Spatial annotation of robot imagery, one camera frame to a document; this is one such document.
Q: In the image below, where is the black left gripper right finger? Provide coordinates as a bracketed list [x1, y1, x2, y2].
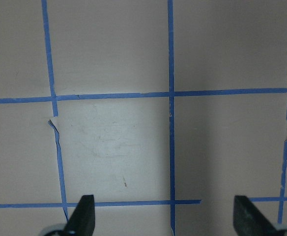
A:
[233, 195, 281, 236]

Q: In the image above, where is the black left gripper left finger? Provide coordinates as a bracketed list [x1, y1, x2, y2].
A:
[63, 195, 95, 236]

